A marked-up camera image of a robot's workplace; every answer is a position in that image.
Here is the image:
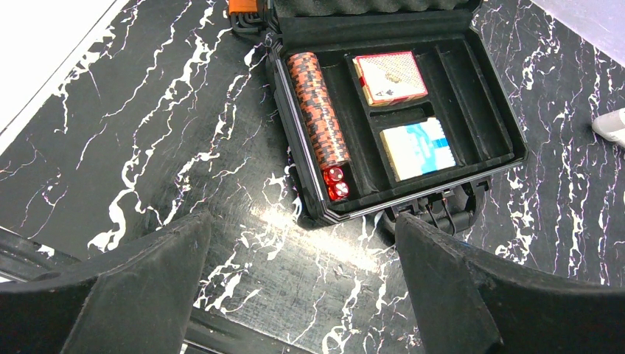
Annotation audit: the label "orange black poker chip stack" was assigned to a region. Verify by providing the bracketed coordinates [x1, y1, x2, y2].
[287, 52, 350, 170]

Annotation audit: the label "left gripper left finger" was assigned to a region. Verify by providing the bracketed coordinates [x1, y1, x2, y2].
[1, 212, 213, 353]

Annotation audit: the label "blue playing card box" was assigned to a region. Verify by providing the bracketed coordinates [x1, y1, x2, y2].
[380, 117, 457, 182]

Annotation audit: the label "white PVC pipe frame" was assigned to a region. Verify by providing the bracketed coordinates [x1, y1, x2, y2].
[592, 108, 625, 148]

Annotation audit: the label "red dice in case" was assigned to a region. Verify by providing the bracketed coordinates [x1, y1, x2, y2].
[323, 166, 350, 201]

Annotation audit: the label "black foam-lined poker case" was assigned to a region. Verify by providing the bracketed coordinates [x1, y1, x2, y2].
[257, 1, 527, 233]

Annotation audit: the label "orange hex key set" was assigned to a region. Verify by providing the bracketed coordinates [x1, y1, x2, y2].
[228, 0, 265, 35]

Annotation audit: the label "red playing card box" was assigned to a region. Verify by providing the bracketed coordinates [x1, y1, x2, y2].
[352, 51, 428, 107]

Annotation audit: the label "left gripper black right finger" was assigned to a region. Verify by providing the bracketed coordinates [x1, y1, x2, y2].
[395, 214, 624, 353]

